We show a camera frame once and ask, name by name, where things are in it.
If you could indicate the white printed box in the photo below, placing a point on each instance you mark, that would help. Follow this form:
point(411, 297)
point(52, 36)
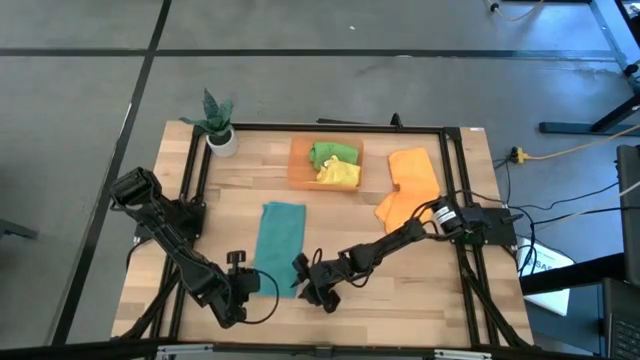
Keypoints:
point(550, 265)

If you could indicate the orange microfiber towel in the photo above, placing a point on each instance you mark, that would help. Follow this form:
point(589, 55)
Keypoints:
point(410, 175)

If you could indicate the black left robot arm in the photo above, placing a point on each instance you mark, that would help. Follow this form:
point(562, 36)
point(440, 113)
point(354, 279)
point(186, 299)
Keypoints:
point(170, 240)

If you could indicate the black monitor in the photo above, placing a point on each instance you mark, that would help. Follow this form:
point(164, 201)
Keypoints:
point(630, 210)

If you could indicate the dark grey furniture foot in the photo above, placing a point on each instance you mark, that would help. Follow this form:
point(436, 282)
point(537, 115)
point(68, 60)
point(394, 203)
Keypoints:
point(15, 229)

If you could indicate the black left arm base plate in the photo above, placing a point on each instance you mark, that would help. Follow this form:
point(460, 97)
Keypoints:
point(192, 220)

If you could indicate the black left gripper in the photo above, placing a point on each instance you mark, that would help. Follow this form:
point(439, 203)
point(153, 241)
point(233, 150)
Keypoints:
point(242, 289)

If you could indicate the black aluminium table frame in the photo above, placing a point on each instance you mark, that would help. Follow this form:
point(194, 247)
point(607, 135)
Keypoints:
point(350, 128)

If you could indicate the black desk leg frame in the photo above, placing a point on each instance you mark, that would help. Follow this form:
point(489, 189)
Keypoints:
point(565, 127)

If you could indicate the green microfiber towel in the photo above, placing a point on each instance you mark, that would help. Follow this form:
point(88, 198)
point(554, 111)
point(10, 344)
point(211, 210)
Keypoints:
point(332, 152)

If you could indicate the aluminium rig crossbar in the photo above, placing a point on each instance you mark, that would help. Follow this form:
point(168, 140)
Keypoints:
point(200, 351)

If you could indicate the yellow microfiber towel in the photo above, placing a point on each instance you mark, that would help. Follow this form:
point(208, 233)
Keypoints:
point(340, 174)

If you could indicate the thin black rod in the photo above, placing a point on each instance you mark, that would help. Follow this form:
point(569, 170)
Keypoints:
point(350, 121)

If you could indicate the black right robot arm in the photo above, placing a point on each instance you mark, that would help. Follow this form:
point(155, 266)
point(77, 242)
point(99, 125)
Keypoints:
point(385, 245)

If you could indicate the snake plant in white pot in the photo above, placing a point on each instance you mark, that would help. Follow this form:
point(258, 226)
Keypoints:
point(217, 125)

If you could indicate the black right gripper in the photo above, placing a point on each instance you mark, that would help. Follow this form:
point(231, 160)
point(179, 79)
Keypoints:
point(325, 279)

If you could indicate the black keyboard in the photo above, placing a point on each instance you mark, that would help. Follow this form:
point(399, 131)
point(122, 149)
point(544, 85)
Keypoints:
point(622, 325)

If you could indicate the black desk crossbar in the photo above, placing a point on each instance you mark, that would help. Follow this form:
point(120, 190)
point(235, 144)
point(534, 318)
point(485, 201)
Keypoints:
point(570, 275)

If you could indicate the black mount clamp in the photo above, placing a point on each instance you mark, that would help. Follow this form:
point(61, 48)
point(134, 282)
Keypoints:
point(396, 120)

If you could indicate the teal microfiber towel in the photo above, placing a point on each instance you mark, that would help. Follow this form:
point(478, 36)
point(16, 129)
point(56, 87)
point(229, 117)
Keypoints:
point(280, 240)

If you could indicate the orange translucent plastic basket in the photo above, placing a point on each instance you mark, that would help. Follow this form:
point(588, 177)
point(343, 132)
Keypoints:
point(299, 170)

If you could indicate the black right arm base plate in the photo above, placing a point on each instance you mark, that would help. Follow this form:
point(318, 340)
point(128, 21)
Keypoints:
point(500, 227)

